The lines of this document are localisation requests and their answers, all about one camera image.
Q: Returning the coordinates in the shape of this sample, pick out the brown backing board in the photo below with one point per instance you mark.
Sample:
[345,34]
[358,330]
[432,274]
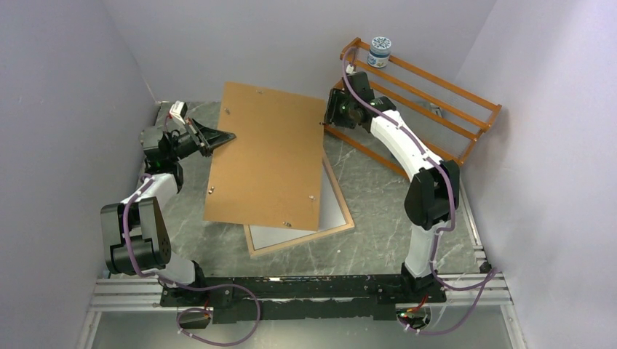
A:
[271,173]

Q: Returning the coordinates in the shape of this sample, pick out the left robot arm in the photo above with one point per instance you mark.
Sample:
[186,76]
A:
[135,237]

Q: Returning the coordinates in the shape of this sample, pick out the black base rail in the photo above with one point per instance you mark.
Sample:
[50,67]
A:
[378,297]

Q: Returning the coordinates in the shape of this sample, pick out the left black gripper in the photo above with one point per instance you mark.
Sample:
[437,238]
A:
[209,138]

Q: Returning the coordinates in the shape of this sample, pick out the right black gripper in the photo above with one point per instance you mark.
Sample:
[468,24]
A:
[335,97]

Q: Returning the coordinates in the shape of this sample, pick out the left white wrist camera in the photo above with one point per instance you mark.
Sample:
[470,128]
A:
[178,112]

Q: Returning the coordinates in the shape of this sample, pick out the orange wooden rack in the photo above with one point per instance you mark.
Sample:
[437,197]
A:
[447,118]

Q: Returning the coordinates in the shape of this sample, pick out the small blue white jar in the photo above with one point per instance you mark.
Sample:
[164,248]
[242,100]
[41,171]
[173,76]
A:
[379,52]

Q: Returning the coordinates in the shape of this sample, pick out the wooden picture frame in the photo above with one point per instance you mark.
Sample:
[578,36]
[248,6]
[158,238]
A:
[327,231]

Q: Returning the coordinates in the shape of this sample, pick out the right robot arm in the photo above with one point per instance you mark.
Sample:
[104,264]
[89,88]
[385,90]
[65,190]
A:
[432,197]

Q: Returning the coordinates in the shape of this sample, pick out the aluminium table rail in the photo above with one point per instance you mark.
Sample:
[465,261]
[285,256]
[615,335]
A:
[463,291]

